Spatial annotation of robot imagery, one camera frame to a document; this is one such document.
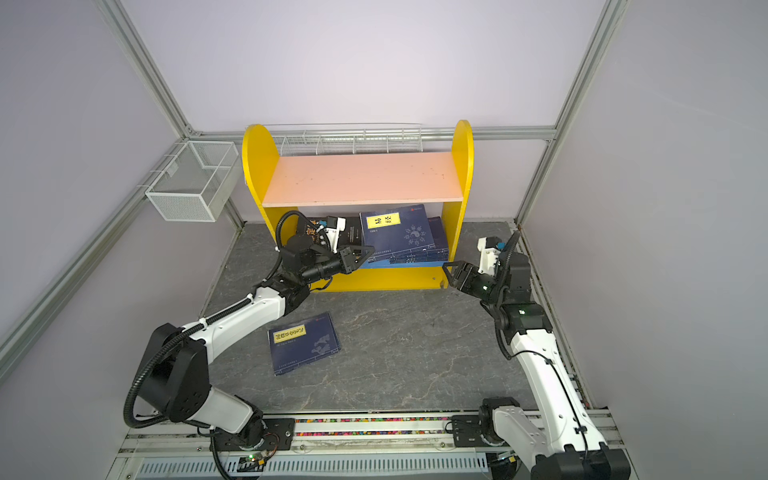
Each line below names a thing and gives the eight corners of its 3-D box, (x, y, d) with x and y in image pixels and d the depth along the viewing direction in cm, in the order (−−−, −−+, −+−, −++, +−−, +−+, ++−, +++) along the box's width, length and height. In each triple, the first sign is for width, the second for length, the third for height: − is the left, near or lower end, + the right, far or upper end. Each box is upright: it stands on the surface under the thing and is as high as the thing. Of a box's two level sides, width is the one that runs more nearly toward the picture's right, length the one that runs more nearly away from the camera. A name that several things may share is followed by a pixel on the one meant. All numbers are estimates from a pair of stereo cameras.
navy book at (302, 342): (276, 374, 85) (271, 370, 82) (272, 336, 93) (267, 331, 89) (340, 351, 90) (338, 345, 86) (331, 316, 97) (329, 310, 94)
